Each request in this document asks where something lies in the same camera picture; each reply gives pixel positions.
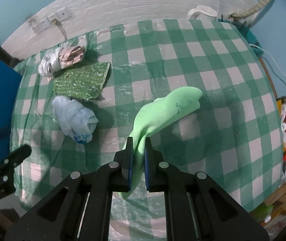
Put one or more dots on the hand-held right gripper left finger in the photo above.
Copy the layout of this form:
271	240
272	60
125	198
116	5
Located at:
130	165

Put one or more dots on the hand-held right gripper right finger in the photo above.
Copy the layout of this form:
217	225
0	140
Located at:
147	170

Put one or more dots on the blue cardboard box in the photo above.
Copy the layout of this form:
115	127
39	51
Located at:
0	93

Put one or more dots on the light green cloth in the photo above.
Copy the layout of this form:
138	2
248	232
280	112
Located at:
173	108

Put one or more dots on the light blue plastic bag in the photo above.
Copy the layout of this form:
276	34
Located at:
72	115

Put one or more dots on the silver crumpled cloth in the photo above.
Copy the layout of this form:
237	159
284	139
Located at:
49	64

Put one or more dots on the green sequined pouch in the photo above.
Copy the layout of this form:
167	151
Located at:
82	80

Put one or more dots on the green checkered tablecloth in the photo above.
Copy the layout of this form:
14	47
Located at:
208	80

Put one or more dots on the pink patterned cloth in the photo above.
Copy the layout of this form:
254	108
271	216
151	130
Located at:
72	55

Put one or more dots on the cardboard piece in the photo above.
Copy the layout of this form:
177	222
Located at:
279	194

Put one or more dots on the teal plastic basket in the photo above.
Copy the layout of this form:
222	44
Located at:
252	39

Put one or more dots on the white electric kettle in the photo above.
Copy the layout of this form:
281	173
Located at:
203	11

